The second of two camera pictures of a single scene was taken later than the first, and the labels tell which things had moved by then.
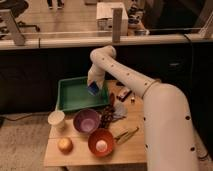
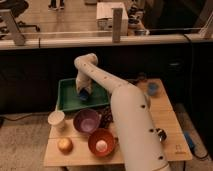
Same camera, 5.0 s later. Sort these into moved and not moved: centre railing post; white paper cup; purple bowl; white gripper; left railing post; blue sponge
Moved: white gripper; blue sponge
Not moved: centre railing post; left railing post; white paper cup; purple bowl
